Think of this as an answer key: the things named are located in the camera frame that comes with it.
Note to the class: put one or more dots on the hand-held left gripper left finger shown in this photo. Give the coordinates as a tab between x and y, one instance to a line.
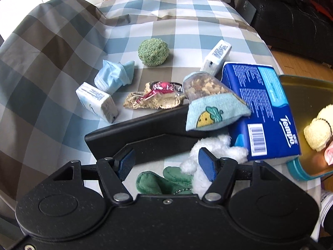
126	162

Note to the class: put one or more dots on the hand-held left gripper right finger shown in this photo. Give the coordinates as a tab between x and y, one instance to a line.
206	164

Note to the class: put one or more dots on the white pocket tissue pack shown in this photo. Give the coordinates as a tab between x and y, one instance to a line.
95	99
216	56

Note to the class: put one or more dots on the gold tin box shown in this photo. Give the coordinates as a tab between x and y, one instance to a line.
304	101

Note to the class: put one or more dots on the pink soft item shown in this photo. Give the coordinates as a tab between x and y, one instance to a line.
329	155

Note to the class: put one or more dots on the white plush toy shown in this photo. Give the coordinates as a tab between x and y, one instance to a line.
208	145

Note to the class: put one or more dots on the green plush toy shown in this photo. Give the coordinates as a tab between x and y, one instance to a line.
161	182

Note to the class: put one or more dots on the black flat box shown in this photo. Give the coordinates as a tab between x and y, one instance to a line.
156	132

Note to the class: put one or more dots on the burlap pouch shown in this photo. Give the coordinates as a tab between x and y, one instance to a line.
156	103

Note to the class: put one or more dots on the large blue tissue package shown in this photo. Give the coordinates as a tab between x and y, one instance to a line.
262	101

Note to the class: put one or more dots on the blue face mask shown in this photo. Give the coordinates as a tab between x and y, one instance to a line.
112	76

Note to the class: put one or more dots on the green knitted ball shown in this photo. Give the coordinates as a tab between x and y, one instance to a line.
153	51

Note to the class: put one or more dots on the yellow plush toy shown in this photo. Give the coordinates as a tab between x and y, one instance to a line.
318	131

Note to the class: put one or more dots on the plaid bed cover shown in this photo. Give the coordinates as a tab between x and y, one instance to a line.
65	44

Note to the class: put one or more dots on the dark flat panel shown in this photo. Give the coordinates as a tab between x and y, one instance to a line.
245	8

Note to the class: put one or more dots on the black leather sofa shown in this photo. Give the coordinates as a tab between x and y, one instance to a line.
294	26

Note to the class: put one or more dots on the red cushion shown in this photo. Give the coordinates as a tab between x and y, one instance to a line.
320	7

